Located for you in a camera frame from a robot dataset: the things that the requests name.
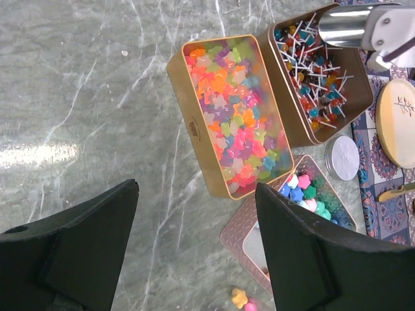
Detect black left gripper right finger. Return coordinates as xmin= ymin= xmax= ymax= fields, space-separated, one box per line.
xmin=255 ymin=183 xmax=414 ymax=310

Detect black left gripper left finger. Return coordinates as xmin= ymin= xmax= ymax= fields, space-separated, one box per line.
xmin=1 ymin=179 xmax=139 ymax=310

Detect silver metal scoop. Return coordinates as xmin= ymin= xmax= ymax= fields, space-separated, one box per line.
xmin=318 ymin=3 xmax=402 ymax=51

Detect pink tin of star candies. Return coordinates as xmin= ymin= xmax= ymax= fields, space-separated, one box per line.
xmin=220 ymin=155 xmax=357 ymax=294

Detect gold tin of gummy candies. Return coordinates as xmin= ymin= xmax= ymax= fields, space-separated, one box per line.
xmin=167 ymin=35 xmax=294 ymax=200

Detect clear glass jar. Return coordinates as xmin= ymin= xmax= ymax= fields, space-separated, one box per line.
xmin=201 ymin=285 xmax=274 ymax=311

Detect patterned blue cloth mat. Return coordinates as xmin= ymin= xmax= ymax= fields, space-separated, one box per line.
xmin=351 ymin=65 xmax=414 ymax=246

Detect cream and orange plate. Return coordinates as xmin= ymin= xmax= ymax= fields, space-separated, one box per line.
xmin=375 ymin=79 xmax=414 ymax=169

